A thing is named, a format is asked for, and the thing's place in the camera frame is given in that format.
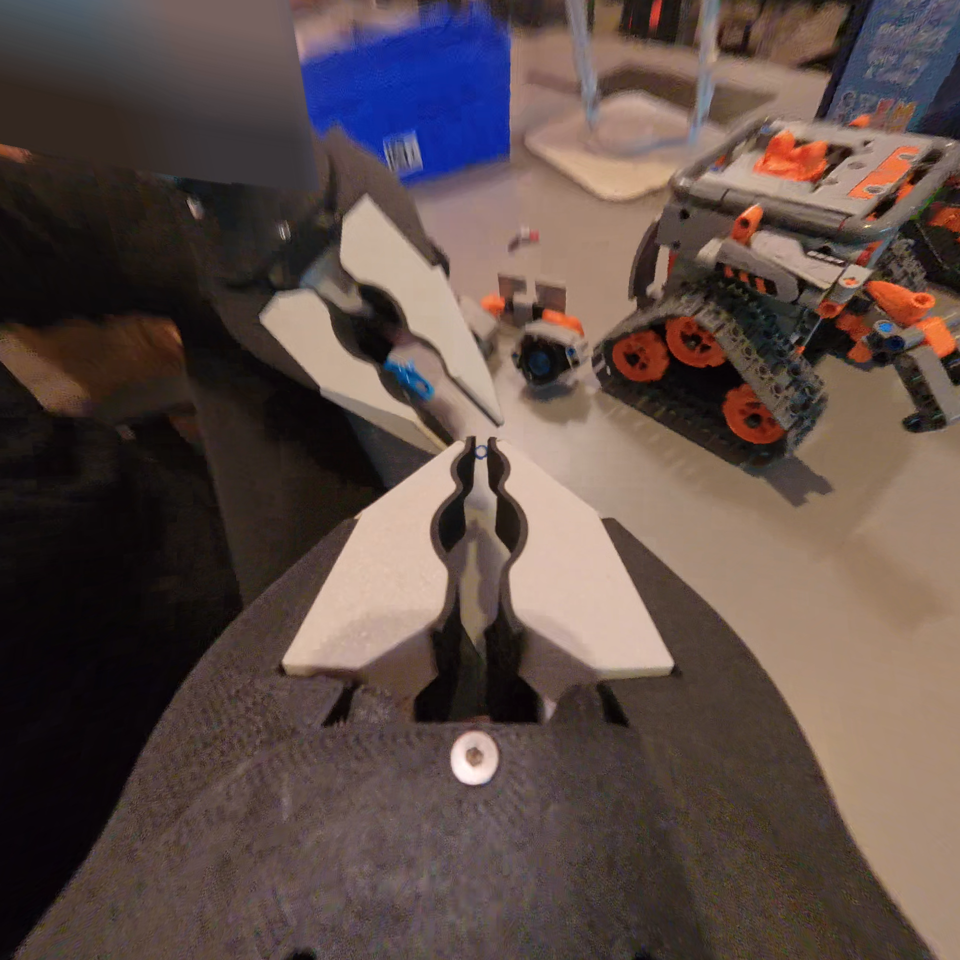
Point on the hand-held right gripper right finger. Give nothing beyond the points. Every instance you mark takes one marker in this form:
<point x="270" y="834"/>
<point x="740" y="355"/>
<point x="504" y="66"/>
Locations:
<point x="585" y="600"/>

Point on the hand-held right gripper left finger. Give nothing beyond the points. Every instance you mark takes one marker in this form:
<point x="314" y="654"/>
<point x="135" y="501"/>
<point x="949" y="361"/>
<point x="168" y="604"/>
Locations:
<point x="367" y="600"/>

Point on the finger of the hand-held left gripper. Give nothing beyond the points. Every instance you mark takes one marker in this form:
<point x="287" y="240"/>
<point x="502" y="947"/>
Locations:
<point x="337" y="360"/>
<point x="420" y="277"/>

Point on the person's left forearm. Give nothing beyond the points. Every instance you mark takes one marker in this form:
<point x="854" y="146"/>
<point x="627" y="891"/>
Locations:
<point x="112" y="247"/>

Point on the grey connector with red pin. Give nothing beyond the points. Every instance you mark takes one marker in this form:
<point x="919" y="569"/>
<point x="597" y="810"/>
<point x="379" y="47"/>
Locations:
<point x="529" y="235"/>

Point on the blue storage bin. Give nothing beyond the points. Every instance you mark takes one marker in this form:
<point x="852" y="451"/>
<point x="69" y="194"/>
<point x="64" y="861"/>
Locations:
<point x="420" y="90"/>

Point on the white book stand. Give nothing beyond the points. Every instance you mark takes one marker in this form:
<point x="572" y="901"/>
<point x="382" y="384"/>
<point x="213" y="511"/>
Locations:
<point x="622" y="165"/>

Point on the dark desk mat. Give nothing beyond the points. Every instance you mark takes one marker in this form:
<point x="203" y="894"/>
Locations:
<point x="675" y="86"/>

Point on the tracked toy robot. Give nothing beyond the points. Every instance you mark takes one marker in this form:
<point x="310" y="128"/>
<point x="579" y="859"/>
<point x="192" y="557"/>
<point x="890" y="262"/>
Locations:
<point x="750" y="300"/>

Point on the blue robot kit box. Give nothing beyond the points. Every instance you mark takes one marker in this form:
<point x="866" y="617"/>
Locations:
<point x="900" y="52"/>

